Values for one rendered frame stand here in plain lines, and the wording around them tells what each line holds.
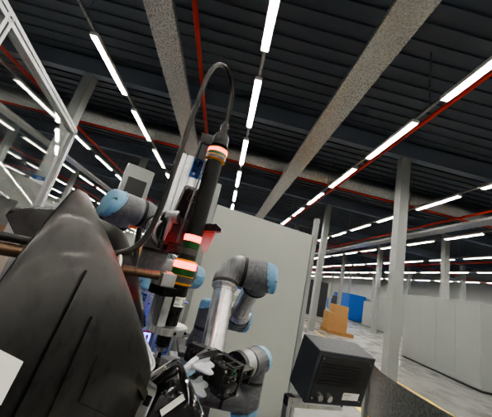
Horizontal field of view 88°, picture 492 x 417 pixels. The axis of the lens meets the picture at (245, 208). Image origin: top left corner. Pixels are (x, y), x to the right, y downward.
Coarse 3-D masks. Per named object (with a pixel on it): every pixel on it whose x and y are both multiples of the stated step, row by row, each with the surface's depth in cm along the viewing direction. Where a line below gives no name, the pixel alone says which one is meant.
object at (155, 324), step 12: (168, 276) 44; (156, 288) 43; (168, 288) 43; (156, 300) 44; (168, 300) 44; (156, 312) 43; (168, 312) 44; (156, 324) 42; (180, 324) 47; (168, 336) 42; (180, 336) 44
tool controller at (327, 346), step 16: (304, 336) 97; (304, 352) 94; (320, 352) 88; (336, 352) 90; (352, 352) 94; (304, 368) 92; (320, 368) 88; (336, 368) 90; (352, 368) 92; (368, 368) 94; (304, 384) 90; (320, 384) 88; (336, 384) 91; (352, 384) 92; (304, 400) 88; (320, 400) 87; (336, 400) 91; (352, 400) 93
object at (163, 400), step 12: (180, 360) 39; (156, 372) 36; (168, 372) 35; (180, 372) 34; (156, 384) 34; (168, 384) 33; (180, 384) 33; (156, 396) 32; (168, 396) 32; (192, 396) 32; (156, 408) 31; (180, 408) 31; (192, 408) 31
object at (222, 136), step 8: (224, 128) 55; (216, 136) 54; (224, 136) 54; (216, 144) 57; (224, 144) 54; (176, 288) 46; (184, 288) 46; (176, 296) 45; (184, 296) 46; (176, 304) 45; (176, 312) 45; (168, 320) 44; (176, 320) 45; (160, 336) 44; (160, 344) 44; (168, 344) 45
